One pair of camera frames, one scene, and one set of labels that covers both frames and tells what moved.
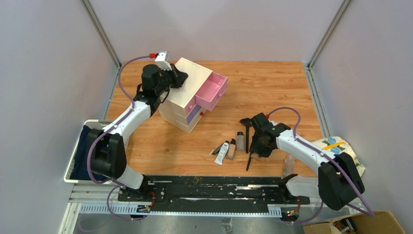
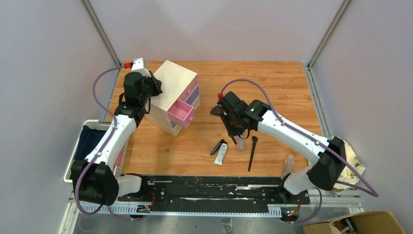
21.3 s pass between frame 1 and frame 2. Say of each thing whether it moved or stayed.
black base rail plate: stayed
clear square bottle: stayed
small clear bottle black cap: stayed
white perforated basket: stayed
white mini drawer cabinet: moved
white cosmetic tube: stayed
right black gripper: moved
